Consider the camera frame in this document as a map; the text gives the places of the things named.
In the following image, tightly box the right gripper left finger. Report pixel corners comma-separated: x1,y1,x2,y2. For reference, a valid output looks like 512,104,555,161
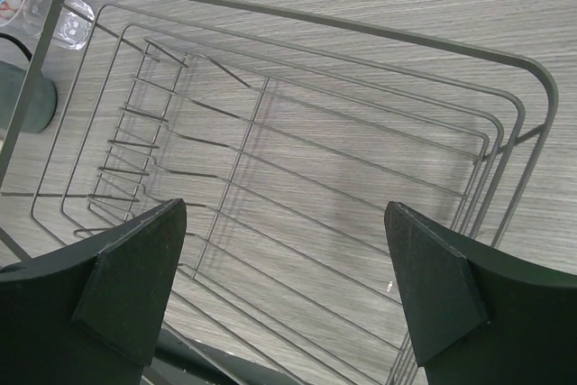
1,198,187,384

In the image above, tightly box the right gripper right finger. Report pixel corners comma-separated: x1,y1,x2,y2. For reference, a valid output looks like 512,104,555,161
384,202,576,384

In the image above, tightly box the grey ceramic mug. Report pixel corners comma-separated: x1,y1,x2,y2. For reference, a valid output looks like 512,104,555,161
0,32,59,134

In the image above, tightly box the black wire dish rack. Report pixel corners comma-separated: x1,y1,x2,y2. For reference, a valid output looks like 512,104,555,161
1,0,559,384

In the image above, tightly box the clear glass tumbler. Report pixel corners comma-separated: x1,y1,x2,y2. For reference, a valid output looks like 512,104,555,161
3,0,95,50

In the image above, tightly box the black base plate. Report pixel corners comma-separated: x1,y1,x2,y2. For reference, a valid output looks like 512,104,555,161
141,329,297,385

